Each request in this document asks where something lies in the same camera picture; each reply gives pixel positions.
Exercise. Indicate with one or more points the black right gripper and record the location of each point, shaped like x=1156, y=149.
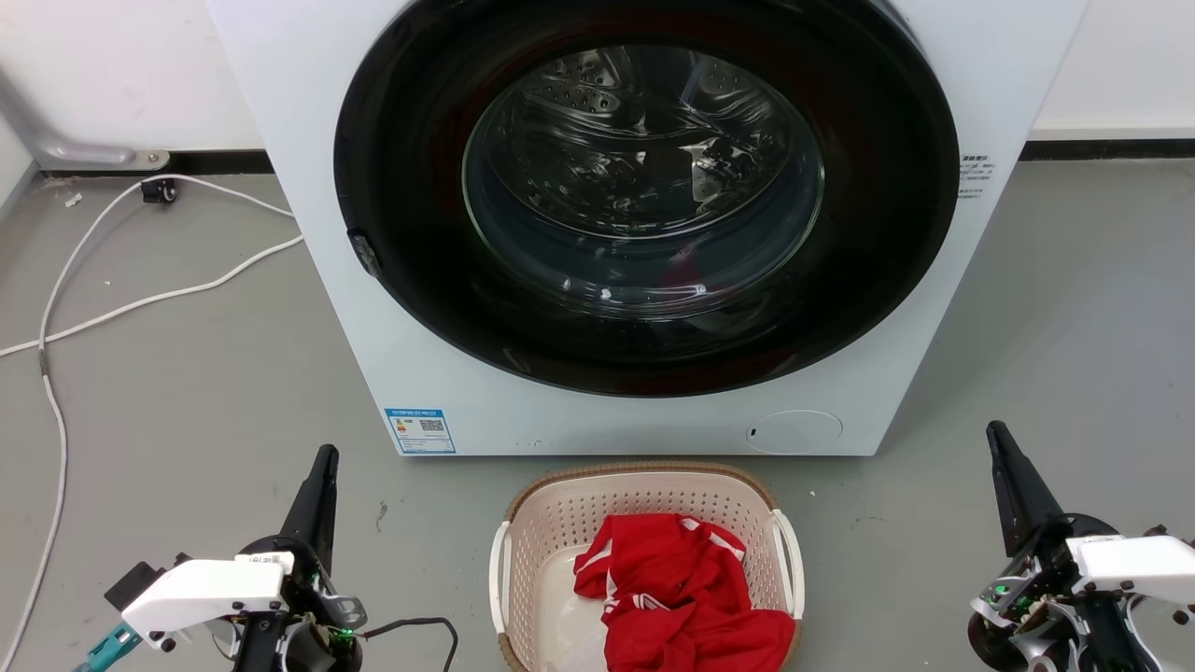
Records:
x=1027, y=616

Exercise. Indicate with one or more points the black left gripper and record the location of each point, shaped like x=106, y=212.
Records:
x=313, y=616

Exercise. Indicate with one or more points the beige perforated laundry basket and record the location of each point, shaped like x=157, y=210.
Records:
x=551, y=532

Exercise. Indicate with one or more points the blue energy label sticker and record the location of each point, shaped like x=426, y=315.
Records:
x=420, y=430

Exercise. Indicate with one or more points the white front-load washing machine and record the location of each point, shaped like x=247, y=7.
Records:
x=308, y=308

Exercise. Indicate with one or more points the round white filter cover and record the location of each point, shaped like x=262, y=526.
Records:
x=794, y=432

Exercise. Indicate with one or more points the teal connector plug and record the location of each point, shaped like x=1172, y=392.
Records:
x=107, y=650

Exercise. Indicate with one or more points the black round washer door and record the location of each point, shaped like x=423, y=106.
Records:
x=420, y=233

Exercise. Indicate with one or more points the small printed text sticker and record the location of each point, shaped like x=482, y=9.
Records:
x=974, y=176

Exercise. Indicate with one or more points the red garment with white stripes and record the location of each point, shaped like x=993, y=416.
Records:
x=681, y=588

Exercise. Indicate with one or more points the black baseboard strip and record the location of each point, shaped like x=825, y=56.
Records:
x=1111, y=149

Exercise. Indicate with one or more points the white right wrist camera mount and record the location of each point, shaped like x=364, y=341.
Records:
x=1139, y=563

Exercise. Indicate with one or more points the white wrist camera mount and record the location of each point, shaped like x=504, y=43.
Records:
x=201, y=590
x=1139, y=563

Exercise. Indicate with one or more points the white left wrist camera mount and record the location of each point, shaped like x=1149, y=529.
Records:
x=201, y=590

